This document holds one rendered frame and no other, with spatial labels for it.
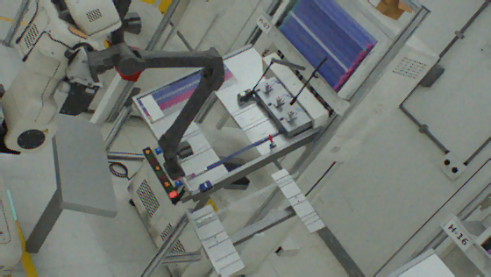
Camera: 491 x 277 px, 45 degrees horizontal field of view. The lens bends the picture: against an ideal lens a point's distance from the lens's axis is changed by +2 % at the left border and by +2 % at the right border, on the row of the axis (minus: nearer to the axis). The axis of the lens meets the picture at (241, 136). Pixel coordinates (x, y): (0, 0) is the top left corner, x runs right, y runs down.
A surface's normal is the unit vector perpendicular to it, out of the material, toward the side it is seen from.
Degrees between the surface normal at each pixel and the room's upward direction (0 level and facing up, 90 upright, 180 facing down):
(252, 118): 42
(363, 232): 90
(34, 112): 90
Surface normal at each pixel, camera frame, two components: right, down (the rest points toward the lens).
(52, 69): 0.43, 0.66
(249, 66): -0.07, -0.60
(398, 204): -0.69, -0.09
